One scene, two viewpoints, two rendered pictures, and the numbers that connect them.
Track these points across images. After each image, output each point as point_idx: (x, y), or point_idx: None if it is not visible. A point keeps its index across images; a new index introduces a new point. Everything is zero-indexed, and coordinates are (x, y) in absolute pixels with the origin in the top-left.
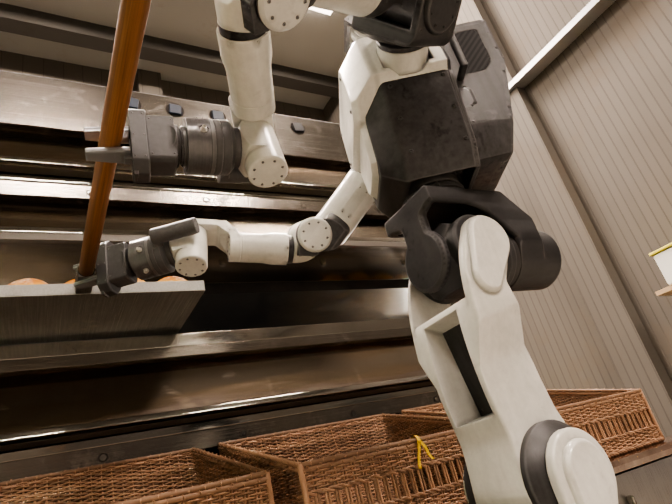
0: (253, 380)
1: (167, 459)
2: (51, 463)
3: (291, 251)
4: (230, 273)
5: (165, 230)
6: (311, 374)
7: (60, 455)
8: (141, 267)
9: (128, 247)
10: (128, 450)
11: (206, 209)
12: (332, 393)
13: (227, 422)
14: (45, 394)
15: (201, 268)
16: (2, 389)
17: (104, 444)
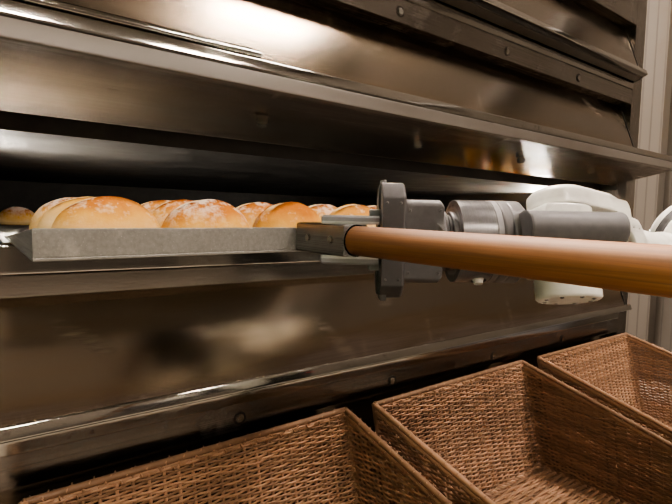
0: (411, 312)
1: (317, 424)
2: (176, 429)
3: None
4: (411, 152)
5: (568, 232)
6: (467, 306)
7: (187, 417)
8: (476, 275)
9: (465, 231)
10: (269, 407)
11: (393, 26)
12: (489, 339)
13: (378, 368)
14: (165, 325)
15: (578, 302)
16: (101, 313)
17: (243, 401)
